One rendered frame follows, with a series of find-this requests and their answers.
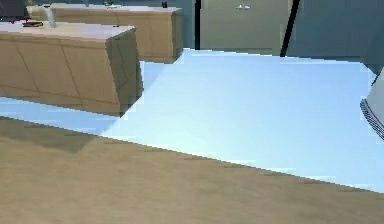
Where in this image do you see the wooden kitchen counter cabinet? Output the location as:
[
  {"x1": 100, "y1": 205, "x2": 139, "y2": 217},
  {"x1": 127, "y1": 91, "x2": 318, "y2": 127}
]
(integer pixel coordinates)
[{"x1": 27, "y1": 3, "x2": 184, "y2": 64}]

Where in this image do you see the olive room door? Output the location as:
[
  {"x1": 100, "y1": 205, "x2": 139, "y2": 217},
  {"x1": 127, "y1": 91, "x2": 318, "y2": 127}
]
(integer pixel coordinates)
[{"x1": 199, "y1": 0, "x2": 294, "y2": 56}]

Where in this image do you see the wooden kitchen island counter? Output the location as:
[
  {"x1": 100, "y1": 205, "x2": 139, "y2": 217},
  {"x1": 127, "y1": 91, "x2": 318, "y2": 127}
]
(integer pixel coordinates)
[{"x1": 0, "y1": 20, "x2": 144, "y2": 118}]

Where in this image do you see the grey fridge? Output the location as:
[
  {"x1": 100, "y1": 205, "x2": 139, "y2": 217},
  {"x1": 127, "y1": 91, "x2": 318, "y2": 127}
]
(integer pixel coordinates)
[{"x1": 359, "y1": 68, "x2": 384, "y2": 141}]

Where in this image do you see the dark appliance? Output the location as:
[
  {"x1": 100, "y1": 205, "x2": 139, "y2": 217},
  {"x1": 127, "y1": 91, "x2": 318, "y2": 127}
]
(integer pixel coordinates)
[{"x1": 0, "y1": 0, "x2": 31, "y2": 22}]

